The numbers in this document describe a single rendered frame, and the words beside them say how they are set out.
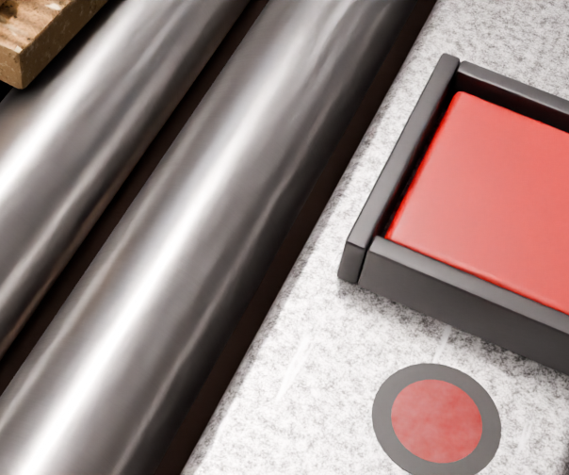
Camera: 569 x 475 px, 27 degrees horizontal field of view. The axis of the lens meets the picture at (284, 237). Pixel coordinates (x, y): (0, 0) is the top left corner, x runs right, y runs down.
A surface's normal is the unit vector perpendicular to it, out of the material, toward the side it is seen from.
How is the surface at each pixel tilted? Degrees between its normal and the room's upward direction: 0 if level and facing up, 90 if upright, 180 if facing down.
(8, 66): 90
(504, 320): 90
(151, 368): 32
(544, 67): 0
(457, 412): 0
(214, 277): 41
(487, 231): 0
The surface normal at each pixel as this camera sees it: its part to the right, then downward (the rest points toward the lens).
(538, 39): 0.11, -0.58
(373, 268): -0.40, 0.72
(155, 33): 0.57, -0.30
